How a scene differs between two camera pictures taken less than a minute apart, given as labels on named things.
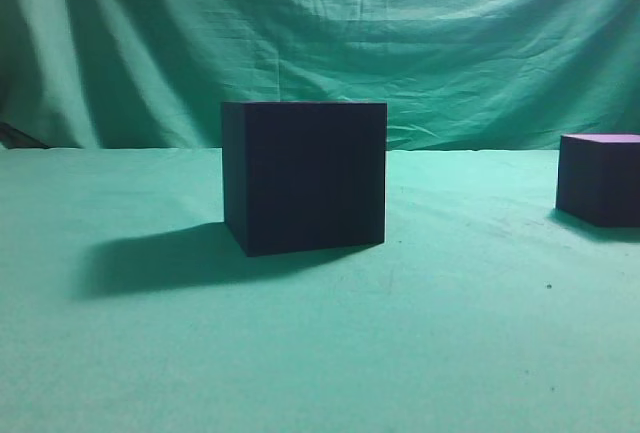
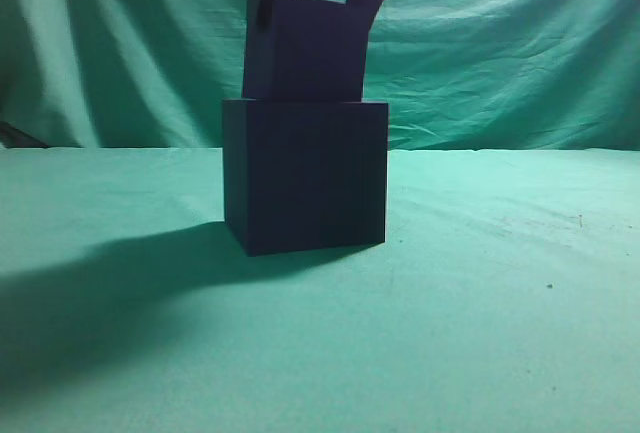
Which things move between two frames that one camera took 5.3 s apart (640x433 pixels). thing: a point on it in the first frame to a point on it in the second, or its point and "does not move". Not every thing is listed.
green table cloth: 126,306 does not move
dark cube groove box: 304,175 does not move
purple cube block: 598,178 to 308,48
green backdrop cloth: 470,51 does not move
